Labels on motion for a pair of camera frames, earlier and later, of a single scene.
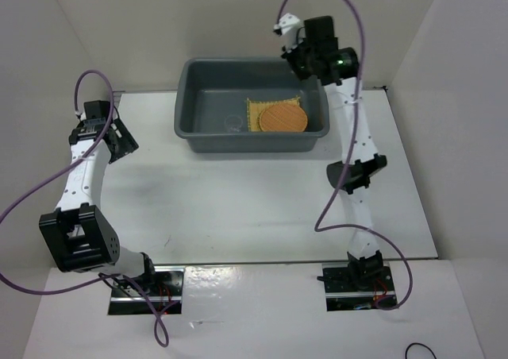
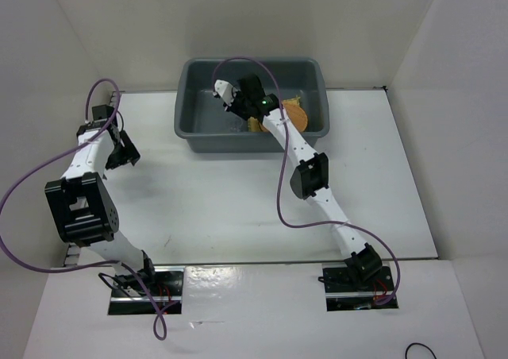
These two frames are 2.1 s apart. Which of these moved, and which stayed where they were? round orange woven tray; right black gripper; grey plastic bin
Moved: right black gripper
Stayed: grey plastic bin; round orange woven tray
